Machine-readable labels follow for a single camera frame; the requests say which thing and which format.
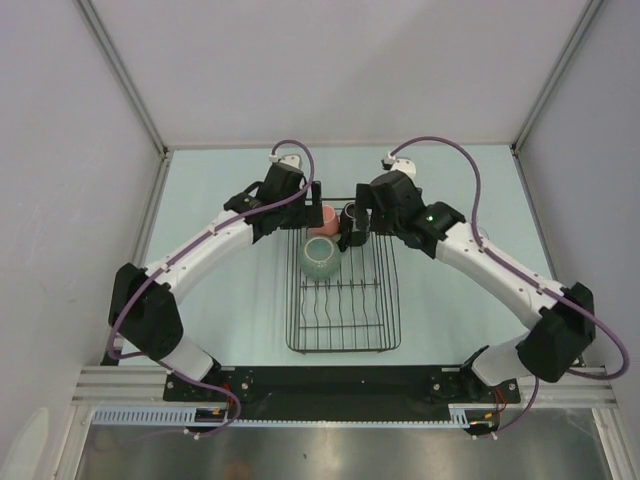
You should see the black cup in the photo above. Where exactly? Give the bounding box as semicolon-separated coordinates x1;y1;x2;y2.
337;202;360;252

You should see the small clear faceted glass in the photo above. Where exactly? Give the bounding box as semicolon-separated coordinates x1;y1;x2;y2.
478;226;490;239

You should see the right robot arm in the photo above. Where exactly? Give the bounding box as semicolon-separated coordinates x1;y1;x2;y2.
355;170;596;401

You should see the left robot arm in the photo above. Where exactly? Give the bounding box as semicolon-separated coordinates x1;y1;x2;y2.
109;161;323;400

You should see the pink mug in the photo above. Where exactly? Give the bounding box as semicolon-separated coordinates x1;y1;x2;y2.
308;205;339;237

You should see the green ceramic cup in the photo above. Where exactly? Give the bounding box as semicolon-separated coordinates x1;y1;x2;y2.
298;236;341;281

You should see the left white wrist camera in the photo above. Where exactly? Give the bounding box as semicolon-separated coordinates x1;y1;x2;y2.
269;153;303;173

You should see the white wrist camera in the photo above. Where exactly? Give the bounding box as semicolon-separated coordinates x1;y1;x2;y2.
269;153;303;173
381;152;417;181

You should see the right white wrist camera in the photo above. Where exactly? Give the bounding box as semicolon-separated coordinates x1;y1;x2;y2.
381;152;417;181

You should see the black wire dish rack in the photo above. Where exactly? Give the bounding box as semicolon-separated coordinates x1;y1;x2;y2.
285;229;401;354

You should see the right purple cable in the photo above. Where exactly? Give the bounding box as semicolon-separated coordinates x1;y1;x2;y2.
389;134;629;441

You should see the purple cable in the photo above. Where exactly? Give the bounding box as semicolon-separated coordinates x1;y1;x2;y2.
389;134;629;441
106;139;316;436

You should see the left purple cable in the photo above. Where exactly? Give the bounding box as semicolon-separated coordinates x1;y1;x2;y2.
106;139;316;436

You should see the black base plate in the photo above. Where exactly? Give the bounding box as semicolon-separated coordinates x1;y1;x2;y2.
164;364;521;422

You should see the white slotted cable duct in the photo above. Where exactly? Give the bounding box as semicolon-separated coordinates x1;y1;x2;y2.
92;406;492;429

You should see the aluminium frame rail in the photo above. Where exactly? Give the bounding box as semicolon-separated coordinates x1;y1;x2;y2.
71;366;618;409

